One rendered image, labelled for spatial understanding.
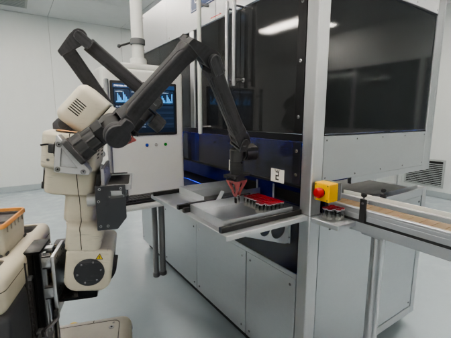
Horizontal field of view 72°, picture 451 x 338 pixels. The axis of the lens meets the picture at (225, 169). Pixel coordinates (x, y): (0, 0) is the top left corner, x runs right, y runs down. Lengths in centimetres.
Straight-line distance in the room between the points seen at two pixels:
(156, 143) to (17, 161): 465
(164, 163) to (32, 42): 481
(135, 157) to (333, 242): 119
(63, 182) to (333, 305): 127
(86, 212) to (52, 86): 528
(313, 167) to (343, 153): 19
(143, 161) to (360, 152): 120
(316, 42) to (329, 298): 110
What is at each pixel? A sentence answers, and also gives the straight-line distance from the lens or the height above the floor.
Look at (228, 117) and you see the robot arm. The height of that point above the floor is 128.
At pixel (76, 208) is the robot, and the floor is 95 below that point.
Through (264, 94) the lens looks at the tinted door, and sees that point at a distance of 149.
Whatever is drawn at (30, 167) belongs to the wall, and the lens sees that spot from 645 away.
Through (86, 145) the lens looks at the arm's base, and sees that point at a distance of 102.
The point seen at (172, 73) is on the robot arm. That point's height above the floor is 141.
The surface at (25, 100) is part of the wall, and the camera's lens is 639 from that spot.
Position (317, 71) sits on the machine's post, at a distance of 128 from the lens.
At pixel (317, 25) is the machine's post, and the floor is 161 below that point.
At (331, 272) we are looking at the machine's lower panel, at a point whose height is 59.
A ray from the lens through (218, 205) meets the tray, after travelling 141.
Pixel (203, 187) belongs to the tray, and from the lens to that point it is 175.
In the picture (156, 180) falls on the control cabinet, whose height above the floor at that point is 88.
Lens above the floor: 128
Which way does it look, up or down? 10 degrees down
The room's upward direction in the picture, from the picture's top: straight up
